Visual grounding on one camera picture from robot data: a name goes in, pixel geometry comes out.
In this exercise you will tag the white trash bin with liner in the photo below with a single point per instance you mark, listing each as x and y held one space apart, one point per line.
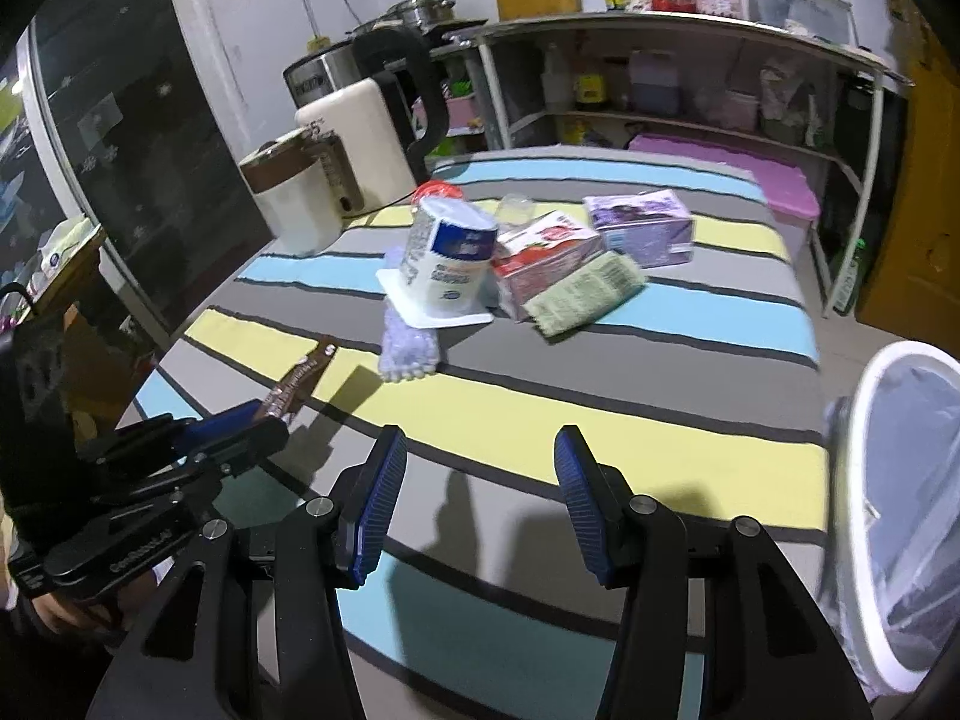
900 510

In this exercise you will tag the steel pot with lid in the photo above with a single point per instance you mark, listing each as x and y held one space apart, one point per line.
420 9

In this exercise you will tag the pink plastic container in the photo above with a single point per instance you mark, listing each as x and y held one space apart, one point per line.
741 109

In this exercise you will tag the green glass bottle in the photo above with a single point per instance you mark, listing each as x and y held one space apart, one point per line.
847 281

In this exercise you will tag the green snack packet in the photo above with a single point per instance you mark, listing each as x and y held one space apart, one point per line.
585 291

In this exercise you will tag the purple drink carton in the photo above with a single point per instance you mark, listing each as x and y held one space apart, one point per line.
641 229

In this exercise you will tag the steel rice cooker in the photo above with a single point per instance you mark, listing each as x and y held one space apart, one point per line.
326 75

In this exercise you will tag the person's left hand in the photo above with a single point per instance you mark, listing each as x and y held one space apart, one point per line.
64 613

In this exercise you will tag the striped table cloth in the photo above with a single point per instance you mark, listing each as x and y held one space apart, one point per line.
525 405

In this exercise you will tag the crumpled white plastic wrapper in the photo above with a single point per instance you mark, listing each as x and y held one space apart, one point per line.
514 211

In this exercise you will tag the brown bottle with yellow label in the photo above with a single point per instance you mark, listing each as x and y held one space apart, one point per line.
590 91

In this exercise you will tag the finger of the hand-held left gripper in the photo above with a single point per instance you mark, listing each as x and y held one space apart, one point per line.
247 444
221 420

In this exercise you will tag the white yogurt tub blue label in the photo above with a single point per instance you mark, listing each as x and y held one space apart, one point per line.
450 255

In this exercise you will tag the red strawberry milk carton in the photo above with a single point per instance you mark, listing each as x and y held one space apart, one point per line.
544 259

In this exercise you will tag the brown chocolate wrapper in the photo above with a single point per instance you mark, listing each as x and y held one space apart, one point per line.
300 382

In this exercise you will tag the yellow wooden door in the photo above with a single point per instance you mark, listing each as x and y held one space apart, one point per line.
926 180

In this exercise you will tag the dark glass sliding door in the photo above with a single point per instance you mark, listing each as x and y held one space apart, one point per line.
142 112

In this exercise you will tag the small pink box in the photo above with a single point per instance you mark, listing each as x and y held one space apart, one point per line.
716 1

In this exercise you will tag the round red lid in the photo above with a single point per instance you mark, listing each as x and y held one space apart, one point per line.
439 190

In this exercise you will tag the cream jar with brown lid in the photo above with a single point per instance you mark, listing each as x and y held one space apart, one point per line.
289 199

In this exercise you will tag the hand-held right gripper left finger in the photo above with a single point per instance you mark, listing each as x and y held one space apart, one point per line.
371 506

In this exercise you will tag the white plastic bottle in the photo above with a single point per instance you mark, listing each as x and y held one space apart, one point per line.
557 82

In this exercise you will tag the white metal shelf rack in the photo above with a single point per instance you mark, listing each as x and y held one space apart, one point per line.
675 26

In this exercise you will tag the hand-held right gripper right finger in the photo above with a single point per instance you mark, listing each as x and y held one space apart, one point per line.
581 514

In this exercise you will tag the clear plastic storage box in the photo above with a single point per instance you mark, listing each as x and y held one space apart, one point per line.
799 7

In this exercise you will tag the pink storage box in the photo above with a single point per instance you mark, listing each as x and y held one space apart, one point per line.
724 169

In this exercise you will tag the crumpled plastic bag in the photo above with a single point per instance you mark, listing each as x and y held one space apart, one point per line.
787 101

